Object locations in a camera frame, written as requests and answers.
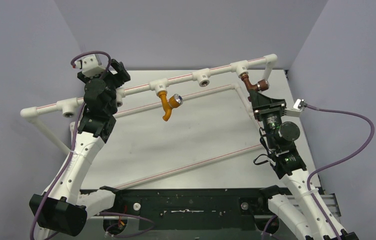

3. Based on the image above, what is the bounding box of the red-brown water faucet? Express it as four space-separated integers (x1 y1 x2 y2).
239 73 269 92

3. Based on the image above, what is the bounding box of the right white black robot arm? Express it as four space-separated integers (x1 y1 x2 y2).
249 90 358 240

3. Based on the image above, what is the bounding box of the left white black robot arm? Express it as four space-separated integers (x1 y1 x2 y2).
29 55 131 236

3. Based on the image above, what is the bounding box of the orange water faucet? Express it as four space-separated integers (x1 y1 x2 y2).
157 91 183 122

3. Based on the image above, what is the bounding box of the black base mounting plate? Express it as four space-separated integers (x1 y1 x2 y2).
80 187 303 232

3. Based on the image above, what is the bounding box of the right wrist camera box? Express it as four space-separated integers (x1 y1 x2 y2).
284 99 307 118

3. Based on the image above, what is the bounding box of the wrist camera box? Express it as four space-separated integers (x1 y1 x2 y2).
284 99 307 118
72 54 105 78

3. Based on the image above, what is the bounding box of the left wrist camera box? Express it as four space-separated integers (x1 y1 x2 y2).
72 54 105 78

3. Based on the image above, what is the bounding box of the white pipe frame with tees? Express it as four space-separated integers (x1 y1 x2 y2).
20 54 277 193

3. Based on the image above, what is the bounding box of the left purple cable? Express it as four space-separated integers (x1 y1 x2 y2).
29 50 157 240

